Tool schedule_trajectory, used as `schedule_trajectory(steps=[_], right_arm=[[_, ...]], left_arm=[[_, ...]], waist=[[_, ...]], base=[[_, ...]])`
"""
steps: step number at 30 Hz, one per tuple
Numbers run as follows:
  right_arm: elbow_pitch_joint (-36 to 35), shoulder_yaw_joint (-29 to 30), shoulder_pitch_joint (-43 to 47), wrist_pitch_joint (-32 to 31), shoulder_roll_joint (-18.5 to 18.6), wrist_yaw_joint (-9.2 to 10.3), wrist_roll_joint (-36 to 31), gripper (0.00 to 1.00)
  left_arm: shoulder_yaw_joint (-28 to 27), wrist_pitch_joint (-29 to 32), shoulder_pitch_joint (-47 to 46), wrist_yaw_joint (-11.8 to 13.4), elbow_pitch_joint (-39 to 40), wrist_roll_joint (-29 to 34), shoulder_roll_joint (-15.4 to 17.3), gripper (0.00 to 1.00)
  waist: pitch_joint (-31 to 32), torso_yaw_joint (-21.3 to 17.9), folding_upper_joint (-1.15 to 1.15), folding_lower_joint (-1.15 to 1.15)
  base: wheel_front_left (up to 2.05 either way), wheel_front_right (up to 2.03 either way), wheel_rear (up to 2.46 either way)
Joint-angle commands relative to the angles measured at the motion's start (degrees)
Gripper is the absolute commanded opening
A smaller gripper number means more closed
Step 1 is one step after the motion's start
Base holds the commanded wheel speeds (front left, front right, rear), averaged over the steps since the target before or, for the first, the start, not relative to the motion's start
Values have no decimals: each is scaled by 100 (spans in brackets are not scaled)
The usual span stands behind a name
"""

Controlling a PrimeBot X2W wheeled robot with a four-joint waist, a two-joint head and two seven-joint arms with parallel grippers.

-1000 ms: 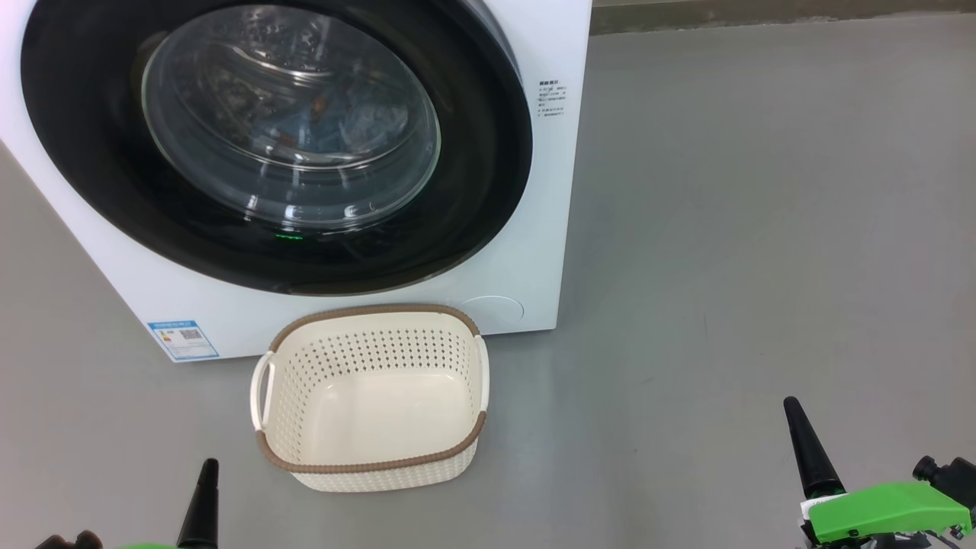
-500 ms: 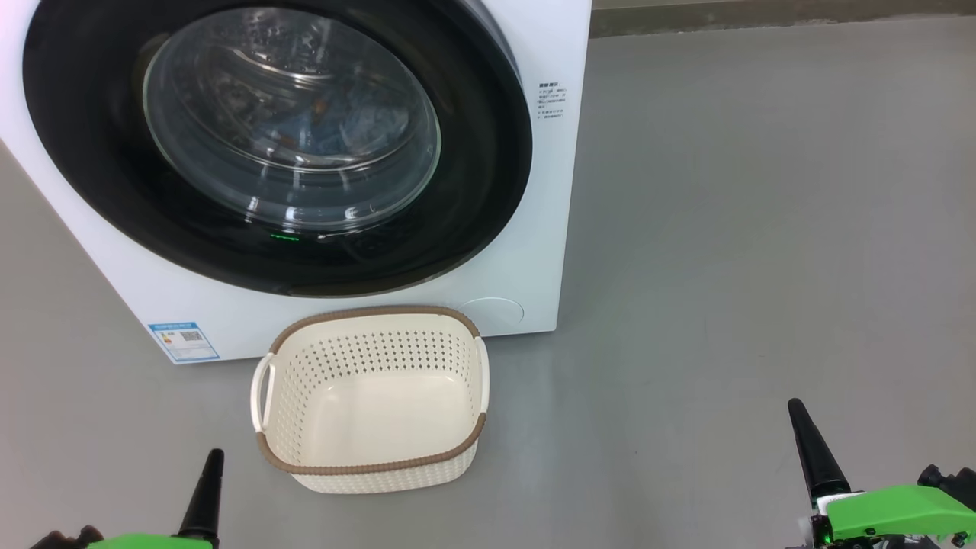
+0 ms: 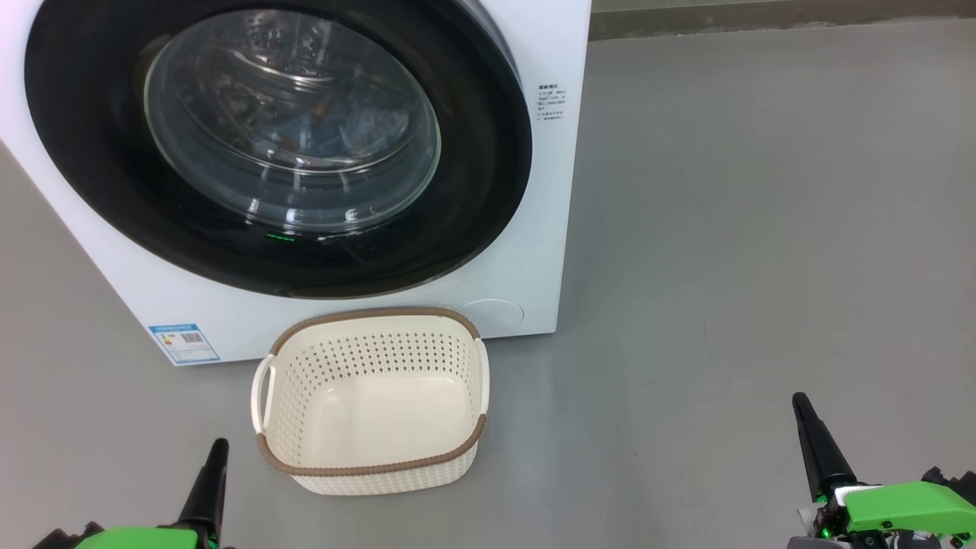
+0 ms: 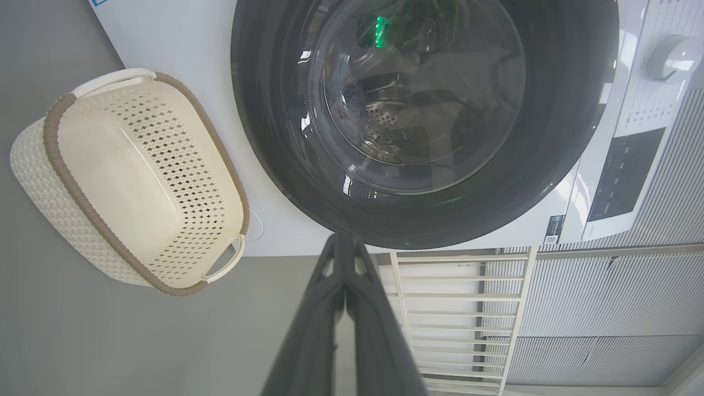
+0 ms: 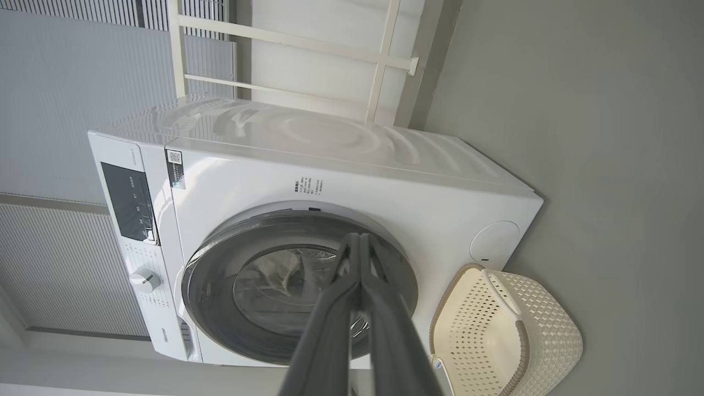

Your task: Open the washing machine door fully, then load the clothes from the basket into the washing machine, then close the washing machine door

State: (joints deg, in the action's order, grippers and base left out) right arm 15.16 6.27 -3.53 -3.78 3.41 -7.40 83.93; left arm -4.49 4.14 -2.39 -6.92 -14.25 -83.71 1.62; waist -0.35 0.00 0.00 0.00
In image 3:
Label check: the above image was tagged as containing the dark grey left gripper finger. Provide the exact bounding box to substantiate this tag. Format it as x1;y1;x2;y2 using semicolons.
179;438;230;535

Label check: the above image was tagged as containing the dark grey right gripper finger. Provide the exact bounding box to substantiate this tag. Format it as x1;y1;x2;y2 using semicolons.
791;393;859;501

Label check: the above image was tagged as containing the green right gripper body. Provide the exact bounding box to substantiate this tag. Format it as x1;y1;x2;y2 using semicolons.
797;480;976;549

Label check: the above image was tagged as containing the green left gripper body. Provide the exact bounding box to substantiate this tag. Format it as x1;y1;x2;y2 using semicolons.
72;525;201;549

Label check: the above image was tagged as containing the blue garment with orange print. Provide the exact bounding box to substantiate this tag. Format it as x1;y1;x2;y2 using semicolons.
301;95;363;152

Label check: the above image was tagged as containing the black round glass washer door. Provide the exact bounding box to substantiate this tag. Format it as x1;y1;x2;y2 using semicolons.
24;0;534;300

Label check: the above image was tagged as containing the white front-load washing machine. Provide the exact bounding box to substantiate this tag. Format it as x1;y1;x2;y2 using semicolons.
0;0;592;368

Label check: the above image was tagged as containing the blue energy label sticker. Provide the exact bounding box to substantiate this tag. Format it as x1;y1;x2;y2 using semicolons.
149;324;221;366

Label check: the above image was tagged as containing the cream perforated laundry basket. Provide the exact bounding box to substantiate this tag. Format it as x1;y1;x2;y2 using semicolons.
250;307;490;497

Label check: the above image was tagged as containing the round filter cover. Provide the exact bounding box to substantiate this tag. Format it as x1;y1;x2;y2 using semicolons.
457;299;526;337

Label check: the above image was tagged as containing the printed text sticker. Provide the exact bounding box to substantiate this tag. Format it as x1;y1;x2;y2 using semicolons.
536;82;567;124

